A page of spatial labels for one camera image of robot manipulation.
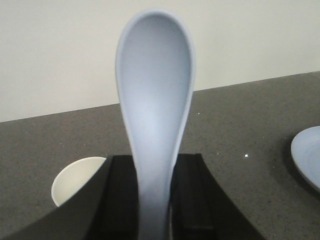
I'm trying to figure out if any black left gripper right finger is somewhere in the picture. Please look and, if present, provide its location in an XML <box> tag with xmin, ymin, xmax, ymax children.
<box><xmin>171</xmin><ymin>153</ymin><xmax>263</xmax><ymax>240</ymax></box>

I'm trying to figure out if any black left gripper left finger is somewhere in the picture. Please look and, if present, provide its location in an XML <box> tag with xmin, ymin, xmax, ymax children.
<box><xmin>7</xmin><ymin>155</ymin><xmax>138</xmax><ymax>240</ymax></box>

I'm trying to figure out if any light blue plastic spoon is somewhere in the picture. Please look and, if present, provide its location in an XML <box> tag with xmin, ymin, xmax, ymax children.
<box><xmin>115</xmin><ymin>9</ymin><xmax>196</xmax><ymax>240</ymax></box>

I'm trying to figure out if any brown paper cup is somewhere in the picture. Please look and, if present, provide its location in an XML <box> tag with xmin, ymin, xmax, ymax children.
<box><xmin>51</xmin><ymin>156</ymin><xmax>106</xmax><ymax>207</ymax></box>

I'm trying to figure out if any light blue plastic plate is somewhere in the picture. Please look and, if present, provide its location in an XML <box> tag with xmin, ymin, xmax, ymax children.
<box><xmin>290</xmin><ymin>126</ymin><xmax>320</xmax><ymax>193</ymax></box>

